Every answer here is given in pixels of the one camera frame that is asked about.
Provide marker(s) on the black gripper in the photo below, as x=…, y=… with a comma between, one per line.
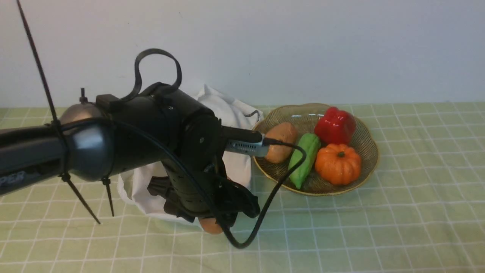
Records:
x=214, y=190

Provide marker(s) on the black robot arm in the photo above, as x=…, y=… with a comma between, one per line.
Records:
x=176, y=144

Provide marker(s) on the white cloth bag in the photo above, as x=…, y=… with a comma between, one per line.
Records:
x=132, y=185

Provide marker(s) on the green bitter gourd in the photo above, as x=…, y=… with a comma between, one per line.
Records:
x=310, y=143

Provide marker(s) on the orange mini pumpkin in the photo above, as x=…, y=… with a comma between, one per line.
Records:
x=338, y=164

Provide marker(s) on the red bell pepper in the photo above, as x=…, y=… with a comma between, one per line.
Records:
x=336, y=126

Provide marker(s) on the green checkered tablecloth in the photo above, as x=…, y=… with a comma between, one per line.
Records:
x=421, y=211

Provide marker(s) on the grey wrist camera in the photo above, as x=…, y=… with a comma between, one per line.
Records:
x=243, y=141

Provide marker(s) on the gold wire basket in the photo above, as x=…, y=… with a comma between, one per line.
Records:
x=304, y=117

